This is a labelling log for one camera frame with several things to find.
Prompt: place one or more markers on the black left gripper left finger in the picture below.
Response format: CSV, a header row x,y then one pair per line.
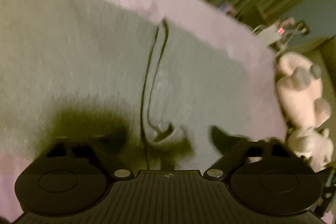
x,y
101,151

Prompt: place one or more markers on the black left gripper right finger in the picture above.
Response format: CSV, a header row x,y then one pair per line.
x,y
236,151

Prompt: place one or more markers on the grey sweatpants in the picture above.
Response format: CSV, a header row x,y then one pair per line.
x,y
85,68

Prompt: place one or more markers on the pink plush toy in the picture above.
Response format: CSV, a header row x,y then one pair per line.
x,y
299,90

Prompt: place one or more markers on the white device with red light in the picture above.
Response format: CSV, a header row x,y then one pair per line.
x,y
278,35

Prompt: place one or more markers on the pink fleece blanket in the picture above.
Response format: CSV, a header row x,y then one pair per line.
x,y
209,25

